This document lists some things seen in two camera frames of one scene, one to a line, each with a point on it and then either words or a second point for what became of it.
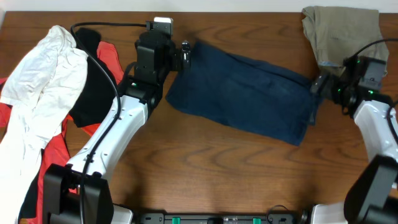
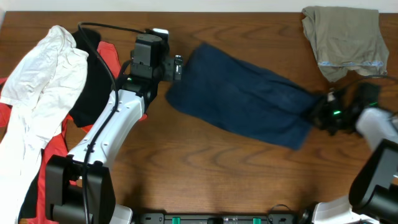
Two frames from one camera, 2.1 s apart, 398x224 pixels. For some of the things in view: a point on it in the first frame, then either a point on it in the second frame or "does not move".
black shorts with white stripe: (95, 94) does not move
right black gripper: (321, 86) → (323, 111)
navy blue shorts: (244, 94) does not move
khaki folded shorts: (338, 33) does not move
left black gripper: (179, 56) → (170, 68)
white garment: (41, 92) does not move
